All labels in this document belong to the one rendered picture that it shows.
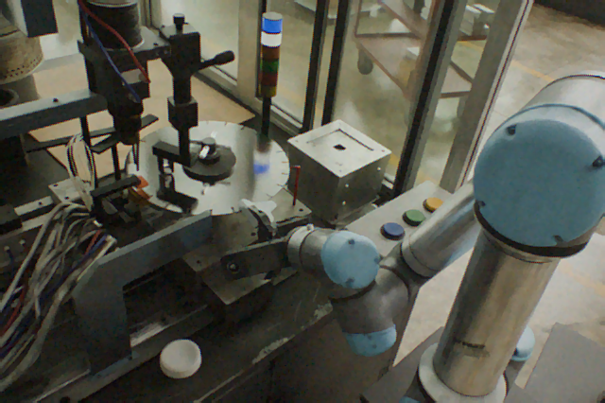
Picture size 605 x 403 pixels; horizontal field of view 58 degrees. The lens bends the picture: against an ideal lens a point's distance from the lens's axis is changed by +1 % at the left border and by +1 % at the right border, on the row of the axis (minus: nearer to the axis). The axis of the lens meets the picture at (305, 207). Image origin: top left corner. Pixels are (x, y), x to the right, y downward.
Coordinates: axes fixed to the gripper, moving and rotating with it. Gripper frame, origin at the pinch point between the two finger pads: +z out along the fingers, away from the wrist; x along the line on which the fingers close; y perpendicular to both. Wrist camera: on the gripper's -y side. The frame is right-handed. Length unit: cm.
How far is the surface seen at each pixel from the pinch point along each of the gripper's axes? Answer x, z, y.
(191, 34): 36.6, -10.4, -5.0
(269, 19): 42, 14, 23
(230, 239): -0.4, 6.2, -0.8
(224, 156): 15.7, 10.2, 3.6
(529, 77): 11, 176, 310
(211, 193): 9.9, 3.6, -3.2
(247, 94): 30, 63, 35
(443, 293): -62, 67, 104
